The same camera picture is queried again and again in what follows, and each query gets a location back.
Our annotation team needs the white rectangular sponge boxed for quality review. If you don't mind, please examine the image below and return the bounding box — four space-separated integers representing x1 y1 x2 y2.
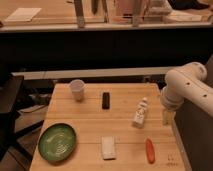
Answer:
101 136 116 160

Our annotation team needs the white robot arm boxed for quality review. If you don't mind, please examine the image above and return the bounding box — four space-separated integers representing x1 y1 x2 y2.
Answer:
160 62 213 125

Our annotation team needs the white ceramic cup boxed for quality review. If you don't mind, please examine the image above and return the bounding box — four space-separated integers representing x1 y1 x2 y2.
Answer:
69 79 85 101

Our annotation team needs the white labelled bottle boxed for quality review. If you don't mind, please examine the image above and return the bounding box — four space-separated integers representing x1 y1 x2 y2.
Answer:
133 97 148 128

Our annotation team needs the orange carrot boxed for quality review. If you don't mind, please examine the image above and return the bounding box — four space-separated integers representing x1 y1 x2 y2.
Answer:
145 138 155 164

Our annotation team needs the small black rectangular block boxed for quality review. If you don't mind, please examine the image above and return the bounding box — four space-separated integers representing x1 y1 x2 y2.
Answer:
102 92 110 109

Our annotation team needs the green round plate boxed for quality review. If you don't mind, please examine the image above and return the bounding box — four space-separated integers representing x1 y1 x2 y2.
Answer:
38 123 77 163

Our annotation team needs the black stand at left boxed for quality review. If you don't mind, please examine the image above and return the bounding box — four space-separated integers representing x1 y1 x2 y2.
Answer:
0 76 24 161

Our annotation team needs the white paper sheet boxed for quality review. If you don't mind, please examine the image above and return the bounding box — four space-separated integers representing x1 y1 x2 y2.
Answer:
4 8 41 22

